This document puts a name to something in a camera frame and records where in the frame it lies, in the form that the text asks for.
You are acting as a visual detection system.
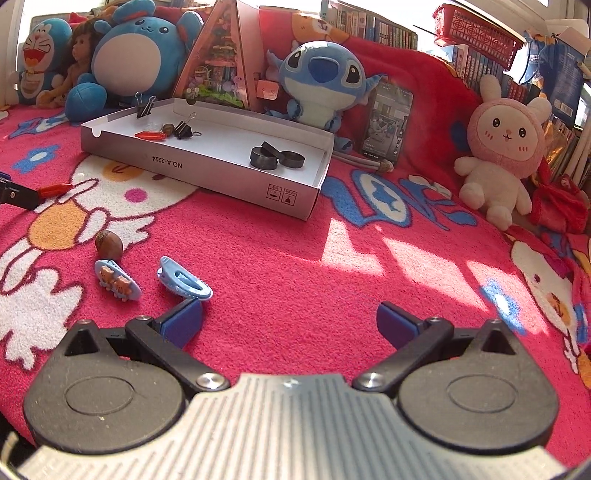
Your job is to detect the Doraemon plush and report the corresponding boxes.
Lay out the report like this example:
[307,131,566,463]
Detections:
[6,18,72,105]

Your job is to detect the grey phone lanyard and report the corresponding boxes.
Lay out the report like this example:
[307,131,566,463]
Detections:
[330,149,396,174]

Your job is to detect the black round puck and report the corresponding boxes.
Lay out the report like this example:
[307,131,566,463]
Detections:
[249,147,279,171]

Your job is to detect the blue round mouse plush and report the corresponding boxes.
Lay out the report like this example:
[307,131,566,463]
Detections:
[64,1,204,123]

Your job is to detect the pink triangular toy box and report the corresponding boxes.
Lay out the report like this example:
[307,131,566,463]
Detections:
[173,1,279,113]

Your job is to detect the blue bear hair clip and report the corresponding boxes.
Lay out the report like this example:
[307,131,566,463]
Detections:
[94,260,141,302]

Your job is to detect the blue Stitch plush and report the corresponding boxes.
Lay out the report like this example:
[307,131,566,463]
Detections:
[266,41,387,134]

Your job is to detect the red cartoon blanket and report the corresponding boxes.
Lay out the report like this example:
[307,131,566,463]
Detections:
[0,4,591,467]

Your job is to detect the light blue hair clip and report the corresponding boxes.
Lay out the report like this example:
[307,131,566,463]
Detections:
[156,256,213,301]

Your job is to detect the white cardboard box tray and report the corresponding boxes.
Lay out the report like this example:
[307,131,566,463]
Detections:
[81,98,334,220]

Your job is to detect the brown walnut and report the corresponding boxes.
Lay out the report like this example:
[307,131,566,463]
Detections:
[161,123,175,137]
[94,230,123,262]

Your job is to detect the black round lid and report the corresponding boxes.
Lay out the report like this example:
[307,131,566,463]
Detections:
[279,151,305,169]
[262,141,283,159]

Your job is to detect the black smartphone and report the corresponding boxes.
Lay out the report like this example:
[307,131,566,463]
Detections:
[362,80,414,165]

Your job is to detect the brown haired doll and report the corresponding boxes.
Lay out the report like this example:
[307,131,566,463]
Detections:
[36,18,102,108]

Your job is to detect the small binder clip on box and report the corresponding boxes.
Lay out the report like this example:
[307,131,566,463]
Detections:
[135,92,157,119]

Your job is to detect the pink bunny plush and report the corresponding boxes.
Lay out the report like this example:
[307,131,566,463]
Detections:
[454,75,552,231]

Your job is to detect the orange red pen piece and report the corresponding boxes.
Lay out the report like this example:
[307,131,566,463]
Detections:
[134,131,167,142]

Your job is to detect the black binder clip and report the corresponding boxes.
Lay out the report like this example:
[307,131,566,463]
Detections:
[173,112,201,140]

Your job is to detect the red plastic basket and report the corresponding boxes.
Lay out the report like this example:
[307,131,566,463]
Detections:
[433,3,525,70]

